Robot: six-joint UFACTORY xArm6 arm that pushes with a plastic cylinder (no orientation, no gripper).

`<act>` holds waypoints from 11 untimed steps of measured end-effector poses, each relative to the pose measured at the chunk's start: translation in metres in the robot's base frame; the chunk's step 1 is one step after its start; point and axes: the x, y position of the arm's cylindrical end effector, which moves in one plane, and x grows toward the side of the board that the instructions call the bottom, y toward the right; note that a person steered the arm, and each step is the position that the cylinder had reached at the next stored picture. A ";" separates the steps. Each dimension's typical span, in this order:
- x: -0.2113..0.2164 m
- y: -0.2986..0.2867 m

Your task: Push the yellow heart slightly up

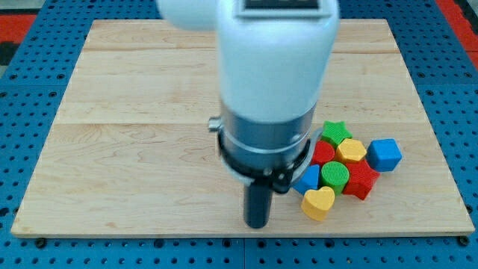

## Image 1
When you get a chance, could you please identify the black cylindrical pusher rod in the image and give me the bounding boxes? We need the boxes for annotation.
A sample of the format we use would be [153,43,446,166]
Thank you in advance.
[243,180,273,229]

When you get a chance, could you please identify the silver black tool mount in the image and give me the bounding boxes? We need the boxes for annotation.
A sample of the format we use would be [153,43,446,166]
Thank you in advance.
[208,104,322,194]

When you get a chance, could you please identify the yellow heart block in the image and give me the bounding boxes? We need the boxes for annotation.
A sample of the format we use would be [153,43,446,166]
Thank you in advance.
[300,186,335,221]

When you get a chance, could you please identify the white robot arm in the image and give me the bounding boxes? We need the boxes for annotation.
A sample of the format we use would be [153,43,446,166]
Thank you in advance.
[157,0,340,229]

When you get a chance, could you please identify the blue triangle block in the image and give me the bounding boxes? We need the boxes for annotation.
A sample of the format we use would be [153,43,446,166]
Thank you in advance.
[293,164,320,195]

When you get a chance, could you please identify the red cylinder block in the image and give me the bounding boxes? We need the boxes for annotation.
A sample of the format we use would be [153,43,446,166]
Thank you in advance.
[311,140,335,166]

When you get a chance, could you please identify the green star block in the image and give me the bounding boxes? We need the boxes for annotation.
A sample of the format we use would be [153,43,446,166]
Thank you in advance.
[321,121,353,149]

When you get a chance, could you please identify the green cylinder block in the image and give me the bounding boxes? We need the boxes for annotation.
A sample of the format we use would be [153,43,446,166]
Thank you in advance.
[320,161,350,195]

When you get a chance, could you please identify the yellow hexagon block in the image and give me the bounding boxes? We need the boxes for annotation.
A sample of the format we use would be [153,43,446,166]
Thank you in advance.
[335,138,367,163]

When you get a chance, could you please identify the red star block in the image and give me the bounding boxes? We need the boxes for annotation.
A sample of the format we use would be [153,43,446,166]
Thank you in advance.
[342,159,380,200]

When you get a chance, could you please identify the blue cube block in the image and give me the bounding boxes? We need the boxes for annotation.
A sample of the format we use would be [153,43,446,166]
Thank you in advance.
[366,138,403,172]

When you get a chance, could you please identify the wooden board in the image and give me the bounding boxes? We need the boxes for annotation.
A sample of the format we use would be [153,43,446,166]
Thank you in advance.
[11,19,475,238]

